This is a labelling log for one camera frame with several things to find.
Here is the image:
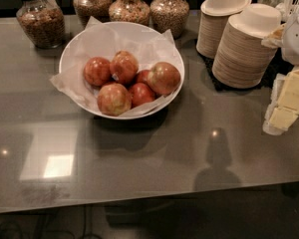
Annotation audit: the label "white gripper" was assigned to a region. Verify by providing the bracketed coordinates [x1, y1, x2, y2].
[261, 5, 299, 135]

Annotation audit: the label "red-green apple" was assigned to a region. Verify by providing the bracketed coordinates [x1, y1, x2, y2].
[148, 62, 181, 96]

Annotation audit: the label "small red apple centre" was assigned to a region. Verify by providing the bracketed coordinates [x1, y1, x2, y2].
[135, 70, 150, 84]

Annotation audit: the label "red apple front right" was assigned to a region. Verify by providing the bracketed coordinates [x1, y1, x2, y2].
[129, 83, 155, 108]

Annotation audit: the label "red-yellow apple top centre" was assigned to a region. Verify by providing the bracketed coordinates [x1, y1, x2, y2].
[110, 51, 139, 85]

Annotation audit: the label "red-yellow apple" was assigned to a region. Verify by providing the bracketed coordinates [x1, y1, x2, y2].
[97, 83, 132, 117]
[110, 51, 139, 85]

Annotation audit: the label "white bowl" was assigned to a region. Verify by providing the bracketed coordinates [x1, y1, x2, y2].
[58, 21, 186, 120]

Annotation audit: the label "red-yellow apple front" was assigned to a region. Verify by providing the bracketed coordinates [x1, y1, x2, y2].
[97, 83, 132, 117]

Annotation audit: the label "red apple far left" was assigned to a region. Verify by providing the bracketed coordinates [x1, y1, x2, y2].
[84, 57, 112, 87]

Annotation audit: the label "black mat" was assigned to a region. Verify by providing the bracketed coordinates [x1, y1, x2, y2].
[200, 50, 293, 92]

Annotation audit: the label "glass jar pale grains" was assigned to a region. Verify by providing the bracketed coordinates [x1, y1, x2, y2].
[149, 0, 189, 39]

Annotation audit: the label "white paper liner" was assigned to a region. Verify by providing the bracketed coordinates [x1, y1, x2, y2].
[49, 16, 179, 119]

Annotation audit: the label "glass jar mixed cereal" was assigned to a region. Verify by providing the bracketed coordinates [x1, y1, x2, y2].
[109, 0, 150, 26]

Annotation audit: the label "glass jar dark granola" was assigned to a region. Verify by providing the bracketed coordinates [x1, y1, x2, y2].
[73, 0, 113, 26]

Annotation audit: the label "glass jar brown cereal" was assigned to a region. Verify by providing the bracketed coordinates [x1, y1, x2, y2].
[16, 0, 65, 49]

